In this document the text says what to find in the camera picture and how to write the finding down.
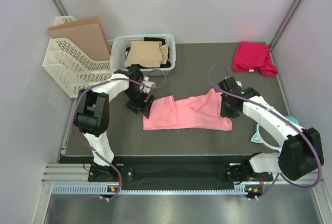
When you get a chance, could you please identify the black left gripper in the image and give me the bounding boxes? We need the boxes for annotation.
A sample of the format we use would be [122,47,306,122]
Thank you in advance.
[123,87,155,119]

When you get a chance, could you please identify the pink t shirt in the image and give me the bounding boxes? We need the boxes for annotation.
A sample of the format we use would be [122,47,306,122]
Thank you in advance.
[143,89,232,131]

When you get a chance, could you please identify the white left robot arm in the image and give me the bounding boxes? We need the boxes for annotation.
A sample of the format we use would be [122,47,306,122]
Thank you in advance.
[73,66,156,181]

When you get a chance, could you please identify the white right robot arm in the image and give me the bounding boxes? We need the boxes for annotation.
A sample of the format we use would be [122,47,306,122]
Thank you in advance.
[218,77,324,181]

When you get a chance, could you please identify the teal cat ear headphones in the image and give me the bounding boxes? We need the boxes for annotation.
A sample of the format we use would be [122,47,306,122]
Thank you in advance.
[251,116,299,152]

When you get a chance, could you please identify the red t shirt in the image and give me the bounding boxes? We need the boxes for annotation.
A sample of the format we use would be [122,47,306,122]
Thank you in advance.
[232,41,278,77]

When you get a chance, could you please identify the beige folded garment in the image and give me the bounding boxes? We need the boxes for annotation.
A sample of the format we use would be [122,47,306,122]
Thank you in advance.
[123,41,171,69]

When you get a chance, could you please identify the white plastic basket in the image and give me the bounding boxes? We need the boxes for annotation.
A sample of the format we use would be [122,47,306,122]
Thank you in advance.
[110,33,176,76]

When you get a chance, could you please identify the black garment in basket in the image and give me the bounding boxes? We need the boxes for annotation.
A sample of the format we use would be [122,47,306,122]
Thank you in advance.
[125,36,173,70]

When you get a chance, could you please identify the white perforated file organizer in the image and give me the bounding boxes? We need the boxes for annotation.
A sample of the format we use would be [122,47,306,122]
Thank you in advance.
[43,16,112,98]

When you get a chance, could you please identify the brown cardboard folder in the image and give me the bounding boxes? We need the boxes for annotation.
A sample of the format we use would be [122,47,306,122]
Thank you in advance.
[48,16,111,61]

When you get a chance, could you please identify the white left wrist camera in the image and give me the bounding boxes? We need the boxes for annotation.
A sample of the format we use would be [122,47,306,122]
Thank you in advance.
[139,76,156,94]

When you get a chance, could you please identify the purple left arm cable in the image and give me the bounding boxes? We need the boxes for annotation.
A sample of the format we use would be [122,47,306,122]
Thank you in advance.
[70,68,167,201]

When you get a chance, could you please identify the slotted cable duct rail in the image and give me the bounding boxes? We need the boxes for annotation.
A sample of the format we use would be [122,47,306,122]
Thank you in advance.
[51,184,262,195]

